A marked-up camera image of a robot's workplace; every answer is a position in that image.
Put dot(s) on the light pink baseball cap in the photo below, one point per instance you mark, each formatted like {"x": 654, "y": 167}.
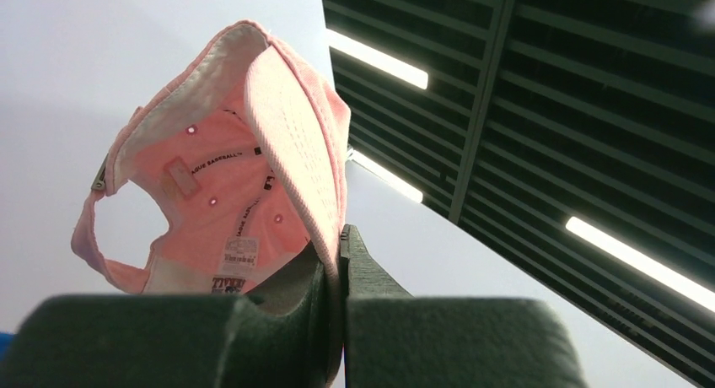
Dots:
{"x": 244, "y": 153}

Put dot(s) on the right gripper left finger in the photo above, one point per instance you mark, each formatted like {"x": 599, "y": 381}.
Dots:
{"x": 274, "y": 336}

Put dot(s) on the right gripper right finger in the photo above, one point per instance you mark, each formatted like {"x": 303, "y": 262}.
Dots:
{"x": 394, "y": 339}

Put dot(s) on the ceiling light strip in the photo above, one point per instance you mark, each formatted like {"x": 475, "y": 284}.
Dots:
{"x": 378, "y": 59}
{"x": 394, "y": 181}
{"x": 636, "y": 259}

